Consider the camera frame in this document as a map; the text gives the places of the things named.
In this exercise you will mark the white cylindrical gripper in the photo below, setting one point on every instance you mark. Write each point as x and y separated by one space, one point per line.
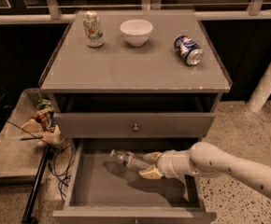
165 164

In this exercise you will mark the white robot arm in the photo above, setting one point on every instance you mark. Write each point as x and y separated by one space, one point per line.
206 160

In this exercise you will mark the blue pepsi can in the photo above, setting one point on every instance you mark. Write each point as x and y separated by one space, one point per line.
188 50

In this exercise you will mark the clear plastic water bottle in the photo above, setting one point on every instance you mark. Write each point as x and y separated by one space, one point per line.
130 160

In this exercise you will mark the round metal drawer knob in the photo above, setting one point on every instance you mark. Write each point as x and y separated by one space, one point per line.
135 128

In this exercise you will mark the black pole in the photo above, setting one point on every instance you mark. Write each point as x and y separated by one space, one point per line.
27 215

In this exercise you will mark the grey top drawer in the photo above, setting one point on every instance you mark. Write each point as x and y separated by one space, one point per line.
119 125

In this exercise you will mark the grey open middle drawer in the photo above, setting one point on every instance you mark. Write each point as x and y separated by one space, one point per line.
101 191

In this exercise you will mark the white ceramic bowl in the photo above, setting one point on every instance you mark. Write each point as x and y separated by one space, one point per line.
136 32

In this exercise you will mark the grey drawer cabinet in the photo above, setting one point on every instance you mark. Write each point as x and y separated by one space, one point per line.
120 78

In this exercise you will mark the colourful snack bag pile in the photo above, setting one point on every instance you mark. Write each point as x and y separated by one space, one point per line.
42 126

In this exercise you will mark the white slanted post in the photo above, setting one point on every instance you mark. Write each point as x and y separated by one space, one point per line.
261 92

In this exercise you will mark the green white soda can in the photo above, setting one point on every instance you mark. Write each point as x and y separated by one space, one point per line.
93 30

